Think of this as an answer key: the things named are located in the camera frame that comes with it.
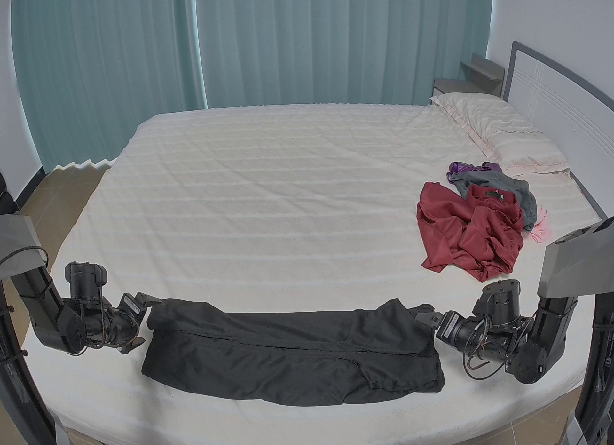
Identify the bed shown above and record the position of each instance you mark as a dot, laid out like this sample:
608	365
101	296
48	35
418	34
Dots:
268	179

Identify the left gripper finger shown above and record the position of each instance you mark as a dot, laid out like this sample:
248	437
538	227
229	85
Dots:
149	301

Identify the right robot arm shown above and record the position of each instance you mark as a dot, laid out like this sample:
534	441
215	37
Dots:
571	265

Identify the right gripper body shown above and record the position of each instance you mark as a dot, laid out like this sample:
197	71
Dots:
458	330

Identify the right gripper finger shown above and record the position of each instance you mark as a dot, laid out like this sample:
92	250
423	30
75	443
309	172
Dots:
429	319

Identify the cream pillow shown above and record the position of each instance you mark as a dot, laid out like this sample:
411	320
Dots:
503	133

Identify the grey garment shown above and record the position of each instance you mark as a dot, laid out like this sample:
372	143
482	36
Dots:
525	198

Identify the grey bedside table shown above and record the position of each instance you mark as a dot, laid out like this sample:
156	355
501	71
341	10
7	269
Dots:
470	77

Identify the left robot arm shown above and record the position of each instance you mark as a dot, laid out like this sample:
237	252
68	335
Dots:
48	308

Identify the pink garment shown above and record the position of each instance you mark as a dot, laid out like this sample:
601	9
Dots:
542	232

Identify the black T-shirt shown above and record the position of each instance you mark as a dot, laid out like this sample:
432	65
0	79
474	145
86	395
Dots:
288	361

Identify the purple garment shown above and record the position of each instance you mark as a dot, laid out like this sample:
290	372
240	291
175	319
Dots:
458	168

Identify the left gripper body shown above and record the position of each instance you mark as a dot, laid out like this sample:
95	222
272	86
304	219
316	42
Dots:
124	328

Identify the blue-green curtain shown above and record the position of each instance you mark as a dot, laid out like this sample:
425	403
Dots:
105	49
345	25

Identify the dark red garment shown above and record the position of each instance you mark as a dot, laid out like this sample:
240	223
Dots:
451	227

